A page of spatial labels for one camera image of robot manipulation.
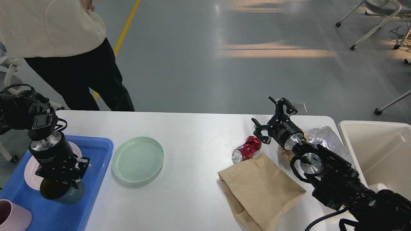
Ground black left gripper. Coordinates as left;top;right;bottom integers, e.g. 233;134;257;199
29;132;90;189

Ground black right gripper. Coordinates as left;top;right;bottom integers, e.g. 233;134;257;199
251;97;304;150

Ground teal mug yellow inside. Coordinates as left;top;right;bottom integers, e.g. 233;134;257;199
39;179;86;205

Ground light green plate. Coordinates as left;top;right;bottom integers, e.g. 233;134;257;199
112;136;164;183

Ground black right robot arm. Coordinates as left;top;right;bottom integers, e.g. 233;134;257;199
251;97;411;231

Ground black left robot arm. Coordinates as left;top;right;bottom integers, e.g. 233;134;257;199
0;87;90;189

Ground pink plate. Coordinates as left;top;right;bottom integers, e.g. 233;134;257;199
24;141;82;191

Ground crushed red soda can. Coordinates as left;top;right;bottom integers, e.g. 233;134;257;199
232;136;262;164

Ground crumpled aluminium foil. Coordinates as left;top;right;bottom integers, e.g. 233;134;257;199
304;126;354;166

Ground blue plastic tray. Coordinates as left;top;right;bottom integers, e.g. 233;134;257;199
0;135;113;231

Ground brown paper bag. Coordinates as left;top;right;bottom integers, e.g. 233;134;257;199
218;152;306;231

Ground pink cup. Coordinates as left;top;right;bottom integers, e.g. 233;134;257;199
0;199;32;231

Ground chair leg with caster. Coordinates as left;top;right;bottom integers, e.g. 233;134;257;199
374;90;411;115

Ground white plastic bin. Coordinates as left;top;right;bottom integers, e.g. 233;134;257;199
338;120;411;200

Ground white office chair left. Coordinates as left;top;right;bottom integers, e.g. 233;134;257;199
0;42;66;163

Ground person in cream sweater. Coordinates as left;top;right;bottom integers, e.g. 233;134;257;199
0;0;135;112

